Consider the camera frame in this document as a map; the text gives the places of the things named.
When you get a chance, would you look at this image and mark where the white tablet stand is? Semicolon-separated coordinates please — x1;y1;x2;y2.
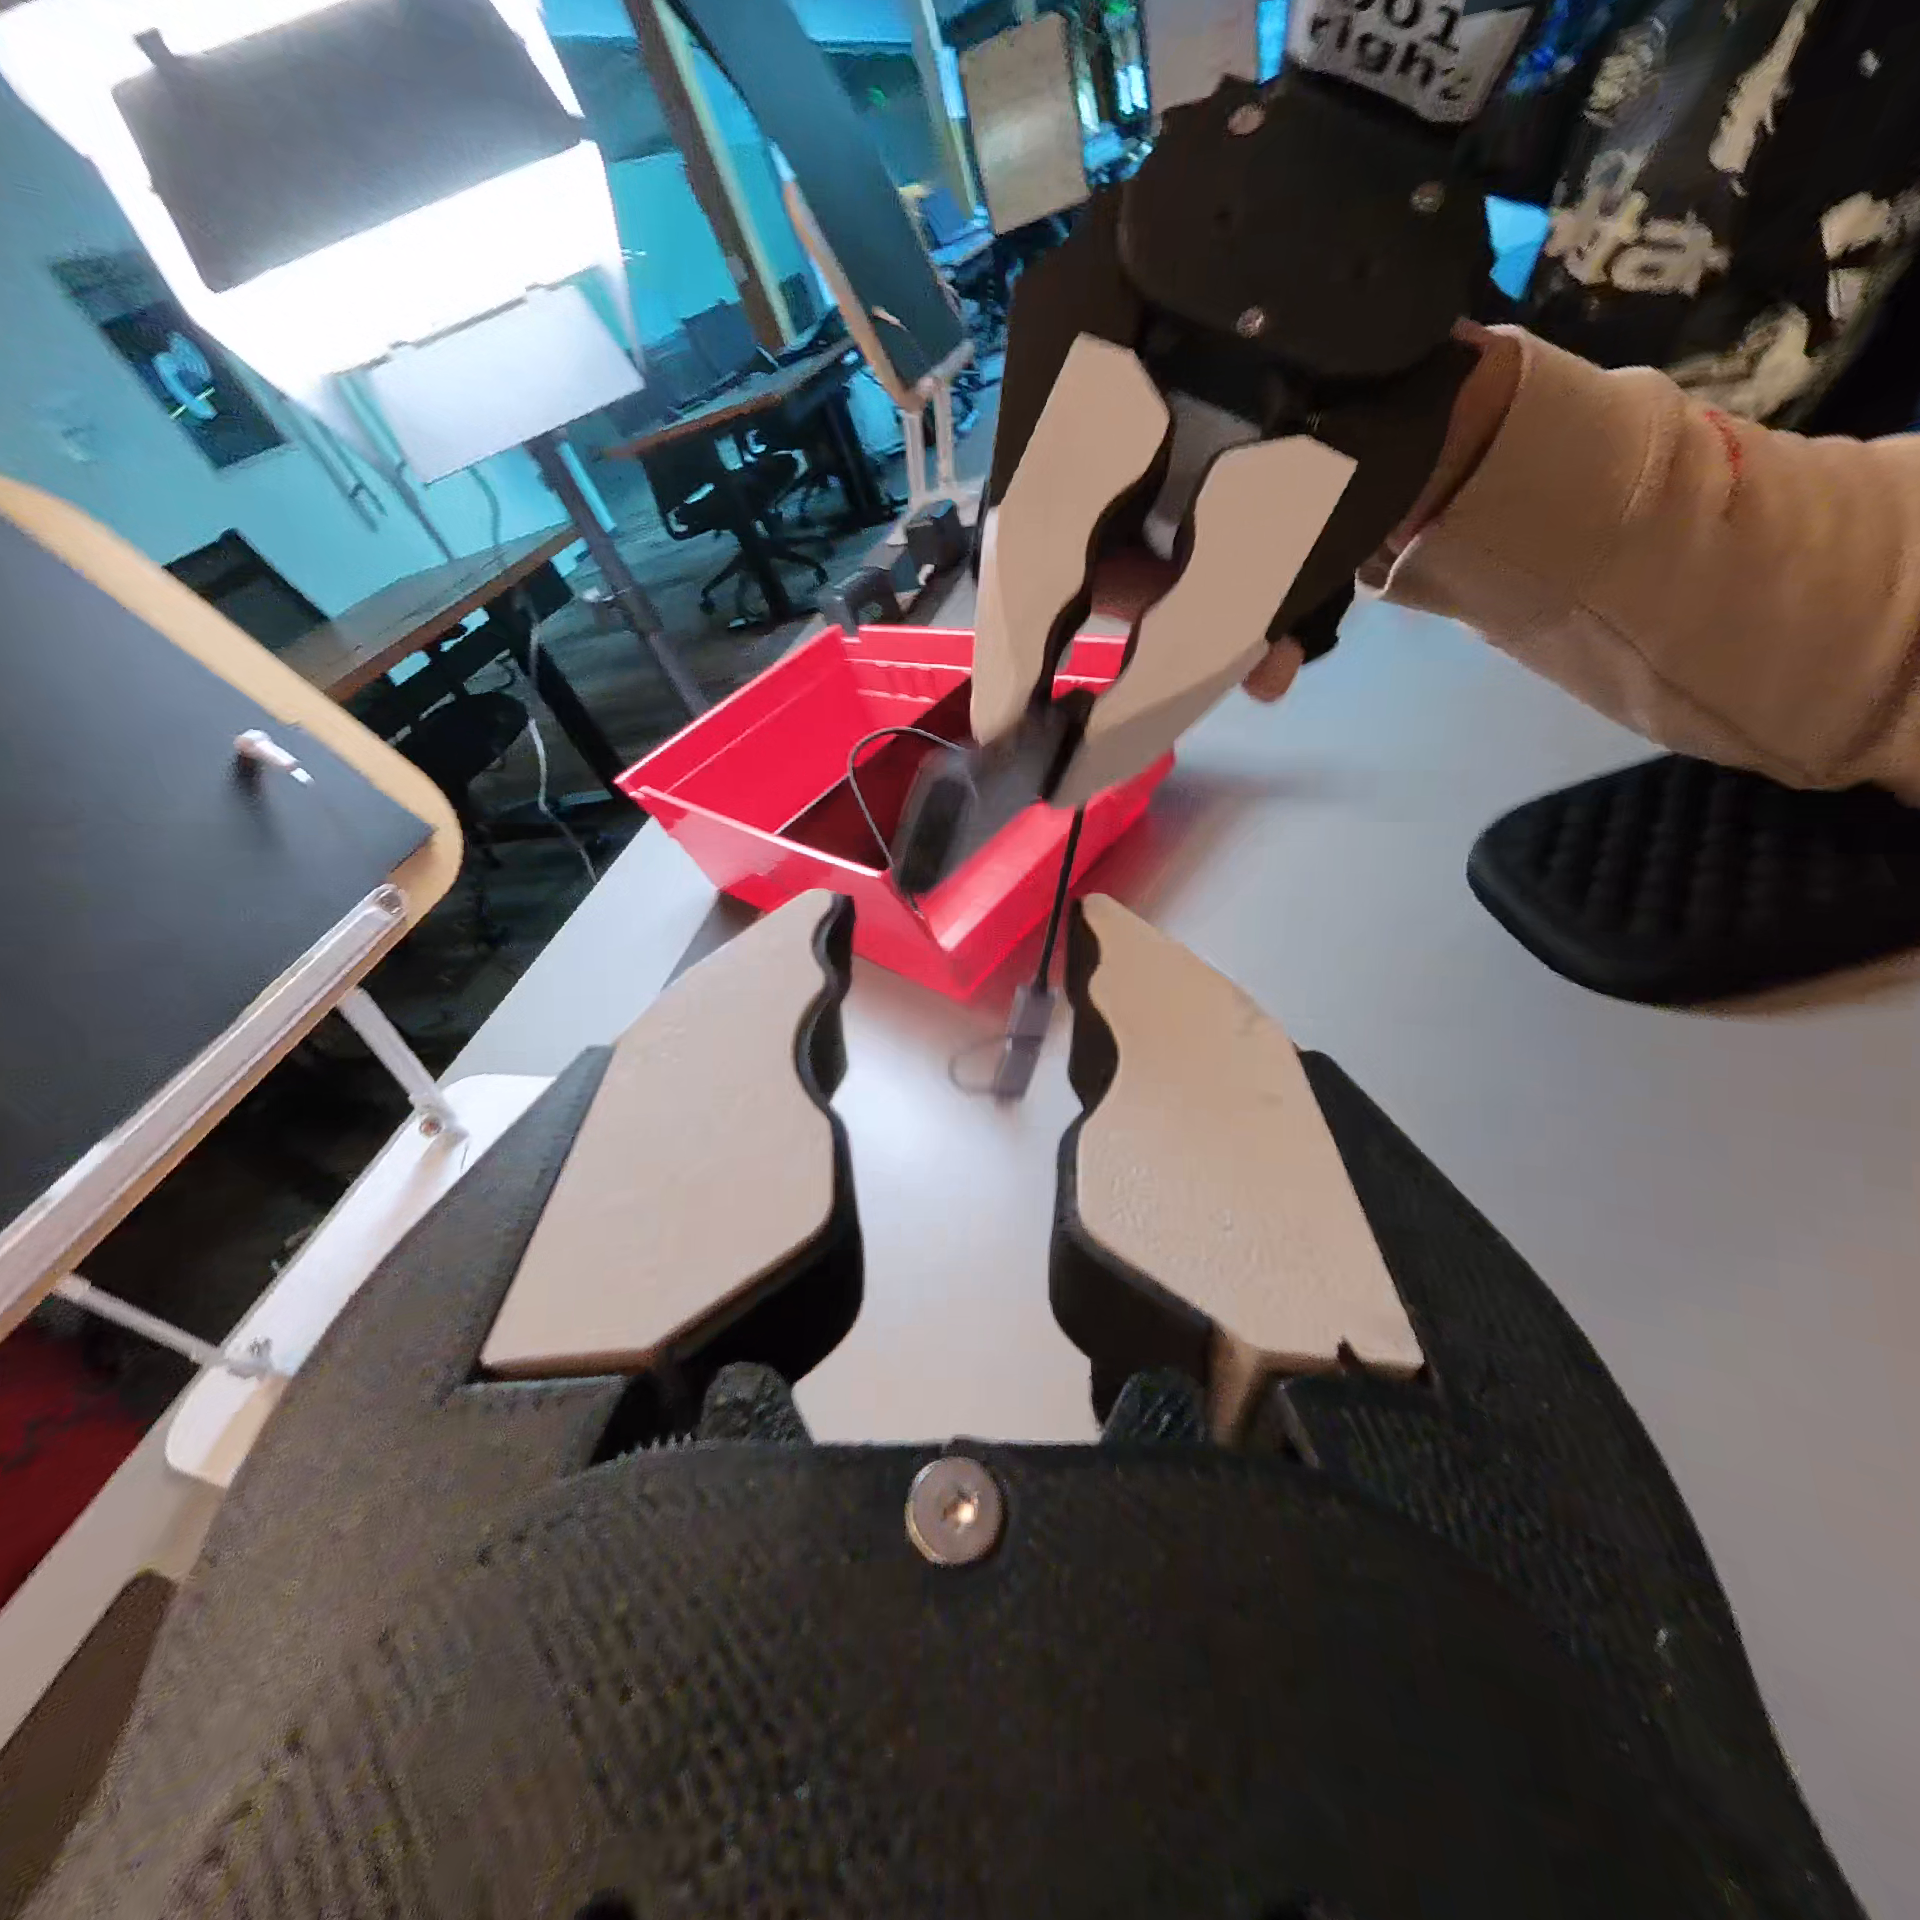
0;724;558;1488

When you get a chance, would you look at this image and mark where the black office chair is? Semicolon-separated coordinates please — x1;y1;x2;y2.
658;451;832;630

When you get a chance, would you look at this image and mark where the black board wooden easel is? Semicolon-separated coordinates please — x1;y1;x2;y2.
658;0;985;507

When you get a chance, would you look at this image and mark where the black chair armrest pad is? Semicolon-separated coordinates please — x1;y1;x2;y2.
1462;747;1920;1005

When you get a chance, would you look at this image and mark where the black tablet tan rim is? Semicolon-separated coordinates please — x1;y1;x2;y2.
0;476;462;1338

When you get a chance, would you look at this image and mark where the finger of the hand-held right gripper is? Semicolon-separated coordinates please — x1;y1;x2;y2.
1055;435;1362;802
964;331;1176;747

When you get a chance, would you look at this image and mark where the grey usb hub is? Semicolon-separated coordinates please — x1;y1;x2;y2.
897;679;1109;900

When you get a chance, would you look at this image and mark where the red bag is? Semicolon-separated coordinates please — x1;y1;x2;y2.
0;1317;160;1612

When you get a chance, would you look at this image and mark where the printed black cloth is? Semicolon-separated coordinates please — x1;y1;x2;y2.
1496;0;1920;439

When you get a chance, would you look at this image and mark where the wooden office desk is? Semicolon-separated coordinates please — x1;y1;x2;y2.
596;343;888;526
272;519;639;821

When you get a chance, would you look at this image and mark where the bright white panel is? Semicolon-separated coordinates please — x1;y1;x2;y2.
0;0;647;491

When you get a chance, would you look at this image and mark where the black bin divider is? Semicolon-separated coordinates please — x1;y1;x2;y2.
771;679;979;883

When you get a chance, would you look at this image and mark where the dark wall sign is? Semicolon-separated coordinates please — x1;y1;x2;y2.
47;252;287;471

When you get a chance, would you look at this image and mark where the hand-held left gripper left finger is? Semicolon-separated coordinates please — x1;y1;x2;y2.
480;890;867;1384

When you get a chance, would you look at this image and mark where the person's right forearm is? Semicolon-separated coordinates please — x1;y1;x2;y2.
1355;326;1920;795

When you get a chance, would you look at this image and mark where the red plastic bin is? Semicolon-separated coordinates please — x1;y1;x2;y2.
610;617;1176;1001

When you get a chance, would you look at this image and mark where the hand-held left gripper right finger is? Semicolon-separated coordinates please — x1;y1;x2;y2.
1055;890;1426;1437

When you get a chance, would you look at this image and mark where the wooden notice board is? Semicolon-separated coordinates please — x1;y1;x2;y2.
963;15;1090;241
1148;0;1264;116

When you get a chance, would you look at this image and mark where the black cable grey plug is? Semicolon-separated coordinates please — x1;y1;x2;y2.
988;802;1090;1108

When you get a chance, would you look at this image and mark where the person's right hand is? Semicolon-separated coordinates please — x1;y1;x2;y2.
1238;326;1523;705

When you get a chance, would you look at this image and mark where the dark light stand pole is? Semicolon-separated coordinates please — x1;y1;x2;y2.
525;435;712;717

